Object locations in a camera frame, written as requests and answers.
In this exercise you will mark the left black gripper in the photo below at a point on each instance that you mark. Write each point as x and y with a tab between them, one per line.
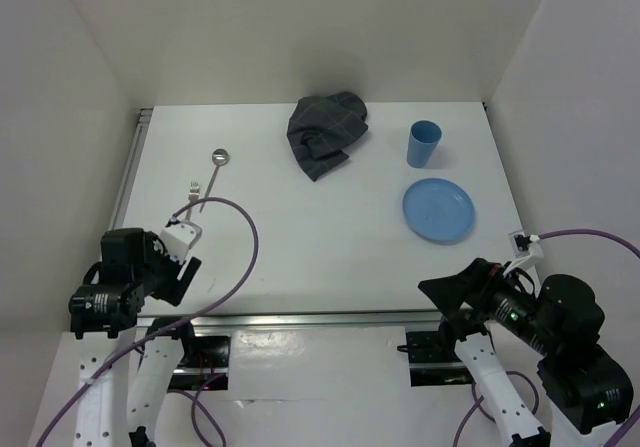
176	286

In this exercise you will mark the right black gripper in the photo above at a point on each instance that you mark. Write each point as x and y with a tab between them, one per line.
474	283

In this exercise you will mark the dark grey checked cloth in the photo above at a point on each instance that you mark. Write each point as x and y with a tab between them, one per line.
321	128

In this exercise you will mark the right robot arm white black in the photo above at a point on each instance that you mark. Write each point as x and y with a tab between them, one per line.
590	393

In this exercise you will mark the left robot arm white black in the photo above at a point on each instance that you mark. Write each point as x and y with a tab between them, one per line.
125	384

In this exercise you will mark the blue plastic plate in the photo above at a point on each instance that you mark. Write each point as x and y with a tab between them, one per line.
438	210

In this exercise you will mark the silver fork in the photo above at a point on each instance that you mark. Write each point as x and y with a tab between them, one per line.
194	194

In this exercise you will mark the silver spoon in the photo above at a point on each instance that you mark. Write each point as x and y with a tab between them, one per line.
220	157

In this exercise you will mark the blue plastic cup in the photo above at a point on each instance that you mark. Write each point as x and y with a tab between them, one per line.
424	137

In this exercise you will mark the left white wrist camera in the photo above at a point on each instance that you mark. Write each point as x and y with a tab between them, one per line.
179	237

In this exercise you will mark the aluminium table frame rail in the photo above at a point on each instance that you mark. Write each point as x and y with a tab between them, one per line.
281	250

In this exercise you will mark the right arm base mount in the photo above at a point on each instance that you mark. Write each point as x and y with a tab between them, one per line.
431	361

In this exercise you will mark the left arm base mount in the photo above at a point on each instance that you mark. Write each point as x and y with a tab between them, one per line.
206	365

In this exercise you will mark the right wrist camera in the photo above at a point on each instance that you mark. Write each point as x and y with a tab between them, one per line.
528	251

